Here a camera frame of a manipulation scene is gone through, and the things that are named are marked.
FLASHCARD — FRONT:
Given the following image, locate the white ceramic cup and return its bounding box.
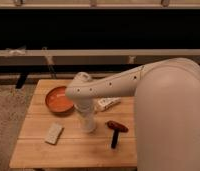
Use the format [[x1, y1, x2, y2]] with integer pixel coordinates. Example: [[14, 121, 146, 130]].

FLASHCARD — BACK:
[[81, 115, 96, 133]]

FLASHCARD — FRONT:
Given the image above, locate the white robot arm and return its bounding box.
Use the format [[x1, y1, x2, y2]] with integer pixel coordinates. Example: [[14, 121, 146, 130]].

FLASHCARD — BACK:
[[66, 58, 200, 171]]

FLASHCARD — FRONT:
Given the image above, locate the white packet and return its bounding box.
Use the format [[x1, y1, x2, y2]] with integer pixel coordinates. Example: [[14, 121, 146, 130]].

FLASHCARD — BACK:
[[96, 97, 121, 111]]

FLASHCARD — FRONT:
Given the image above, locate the orange bowl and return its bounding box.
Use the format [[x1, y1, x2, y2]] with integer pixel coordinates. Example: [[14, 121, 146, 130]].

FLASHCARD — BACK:
[[45, 86, 74, 114]]

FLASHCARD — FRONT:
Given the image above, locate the wooden table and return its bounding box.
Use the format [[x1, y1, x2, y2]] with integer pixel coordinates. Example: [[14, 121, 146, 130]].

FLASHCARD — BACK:
[[10, 79, 137, 169]]

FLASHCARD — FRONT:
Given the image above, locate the wooden rail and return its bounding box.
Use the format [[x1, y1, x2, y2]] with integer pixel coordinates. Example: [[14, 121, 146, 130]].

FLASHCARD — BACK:
[[0, 49, 200, 66]]

